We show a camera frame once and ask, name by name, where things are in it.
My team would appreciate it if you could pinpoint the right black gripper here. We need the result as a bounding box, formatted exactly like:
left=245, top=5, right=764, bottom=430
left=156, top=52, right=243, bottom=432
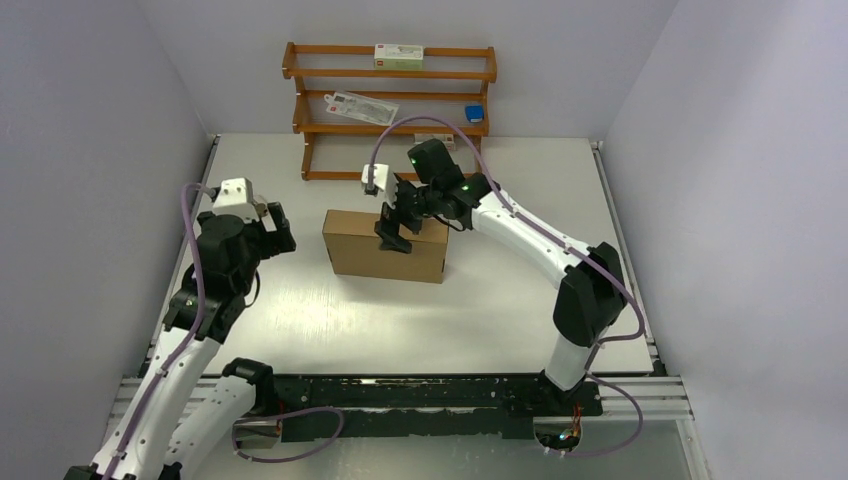
left=374, top=175, right=440, bottom=253

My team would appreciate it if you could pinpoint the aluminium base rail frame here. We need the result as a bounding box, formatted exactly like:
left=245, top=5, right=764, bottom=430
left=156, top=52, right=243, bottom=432
left=109, top=374, right=694, bottom=442

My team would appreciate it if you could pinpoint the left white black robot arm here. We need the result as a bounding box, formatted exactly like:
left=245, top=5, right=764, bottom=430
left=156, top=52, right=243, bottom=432
left=65, top=198, right=296, bottom=479

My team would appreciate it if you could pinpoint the brown cardboard box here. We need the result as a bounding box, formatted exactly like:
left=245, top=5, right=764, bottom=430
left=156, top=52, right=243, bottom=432
left=321, top=209, right=450, bottom=285

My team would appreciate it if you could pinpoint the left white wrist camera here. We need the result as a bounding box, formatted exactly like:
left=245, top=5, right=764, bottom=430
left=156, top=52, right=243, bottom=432
left=211, top=178, right=273, bottom=230

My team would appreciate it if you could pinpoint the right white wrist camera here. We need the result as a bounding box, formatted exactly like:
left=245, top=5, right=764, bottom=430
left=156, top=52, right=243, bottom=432
left=361, top=163, right=399, bottom=208

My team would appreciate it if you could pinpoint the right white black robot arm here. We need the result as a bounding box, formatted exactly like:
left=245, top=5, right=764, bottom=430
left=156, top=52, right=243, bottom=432
left=361, top=140, right=627, bottom=414

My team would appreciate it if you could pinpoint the clear plastic blister package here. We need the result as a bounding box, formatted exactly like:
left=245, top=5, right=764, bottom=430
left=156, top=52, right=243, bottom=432
left=323, top=91, right=400, bottom=126

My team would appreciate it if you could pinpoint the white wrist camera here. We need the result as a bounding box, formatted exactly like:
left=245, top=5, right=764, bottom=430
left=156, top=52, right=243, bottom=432
left=211, top=178, right=273, bottom=230
left=361, top=163, right=399, bottom=208

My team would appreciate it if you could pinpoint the small blue object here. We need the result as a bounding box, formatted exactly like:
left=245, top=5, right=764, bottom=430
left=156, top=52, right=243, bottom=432
left=464, top=104, right=485, bottom=124

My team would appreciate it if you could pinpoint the small white red box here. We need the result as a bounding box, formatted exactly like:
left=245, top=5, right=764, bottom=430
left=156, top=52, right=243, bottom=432
left=414, top=133, right=456, bottom=151

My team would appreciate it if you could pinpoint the white green box top shelf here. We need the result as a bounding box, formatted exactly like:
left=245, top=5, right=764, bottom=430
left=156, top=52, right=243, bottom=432
left=373, top=43, right=425, bottom=71

